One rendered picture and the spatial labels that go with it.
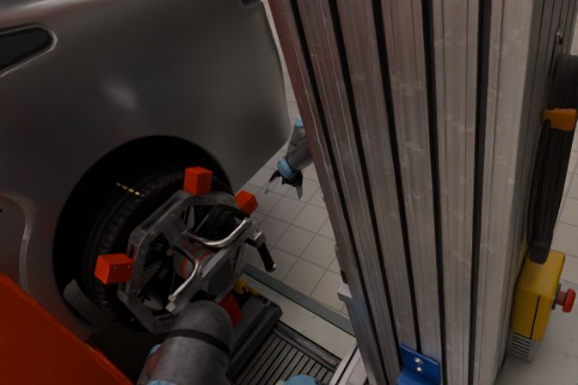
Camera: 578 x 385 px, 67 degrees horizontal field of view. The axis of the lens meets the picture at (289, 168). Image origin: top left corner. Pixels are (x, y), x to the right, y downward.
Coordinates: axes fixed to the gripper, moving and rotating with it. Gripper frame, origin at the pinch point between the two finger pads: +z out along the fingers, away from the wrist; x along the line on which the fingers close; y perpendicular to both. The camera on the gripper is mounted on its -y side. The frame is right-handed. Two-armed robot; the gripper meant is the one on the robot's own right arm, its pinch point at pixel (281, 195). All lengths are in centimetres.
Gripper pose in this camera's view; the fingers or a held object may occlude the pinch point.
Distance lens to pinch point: 180.6
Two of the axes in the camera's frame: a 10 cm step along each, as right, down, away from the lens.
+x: 9.5, 1.5, 2.9
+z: -2.6, 8.8, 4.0
